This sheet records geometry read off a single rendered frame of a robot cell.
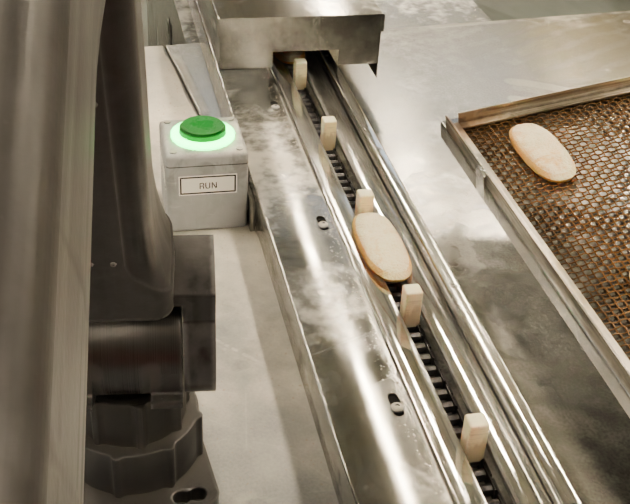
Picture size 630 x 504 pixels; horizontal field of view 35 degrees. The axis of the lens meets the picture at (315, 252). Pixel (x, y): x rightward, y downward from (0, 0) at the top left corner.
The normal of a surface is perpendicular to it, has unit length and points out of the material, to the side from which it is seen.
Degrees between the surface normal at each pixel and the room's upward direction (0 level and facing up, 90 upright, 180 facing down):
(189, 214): 90
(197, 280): 32
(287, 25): 90
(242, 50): 90
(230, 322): 0
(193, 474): 0
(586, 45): 0
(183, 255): 14
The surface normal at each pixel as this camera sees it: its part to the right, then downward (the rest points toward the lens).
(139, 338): 0.12, 0.11
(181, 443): 0.79, 0.37
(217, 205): 0.21, 0.55
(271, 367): 0.05, -0.83
